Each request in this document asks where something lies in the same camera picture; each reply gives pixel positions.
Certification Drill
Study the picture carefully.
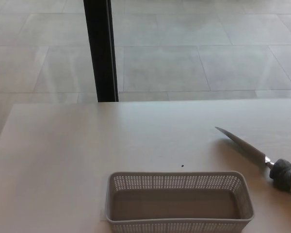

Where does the grey perforated plastic basket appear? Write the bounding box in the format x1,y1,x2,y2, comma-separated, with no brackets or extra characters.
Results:
99,171,255,233

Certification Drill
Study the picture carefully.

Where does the black vertical post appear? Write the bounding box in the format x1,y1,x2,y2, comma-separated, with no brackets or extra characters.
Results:
83,0,119,102

